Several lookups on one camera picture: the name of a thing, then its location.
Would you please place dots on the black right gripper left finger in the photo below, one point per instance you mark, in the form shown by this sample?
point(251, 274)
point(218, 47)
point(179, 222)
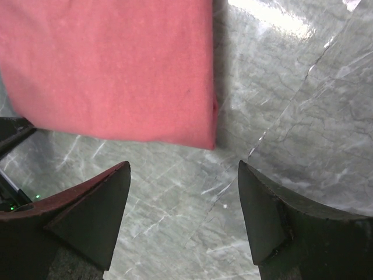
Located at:
point(69, 235)

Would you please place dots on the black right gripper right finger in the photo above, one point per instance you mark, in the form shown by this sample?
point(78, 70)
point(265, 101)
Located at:
point(294, 237)

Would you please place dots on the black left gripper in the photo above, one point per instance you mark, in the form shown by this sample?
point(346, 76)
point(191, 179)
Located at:
point(13, 132)

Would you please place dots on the dusty rose t-shirt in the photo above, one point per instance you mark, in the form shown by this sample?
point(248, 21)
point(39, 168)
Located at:
point(120, 70)

